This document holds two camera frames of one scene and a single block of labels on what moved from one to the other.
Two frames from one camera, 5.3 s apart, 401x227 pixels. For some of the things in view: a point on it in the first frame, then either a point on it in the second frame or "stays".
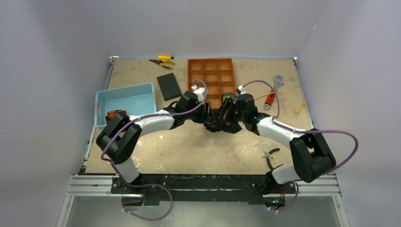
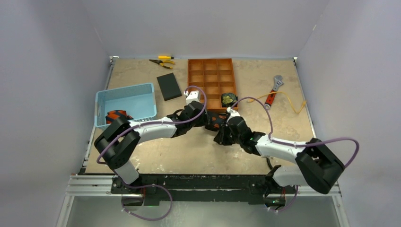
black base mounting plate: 202,189 stays
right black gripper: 228,113 → 226,134
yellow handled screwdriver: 167,57 stays
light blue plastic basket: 135,100 stays
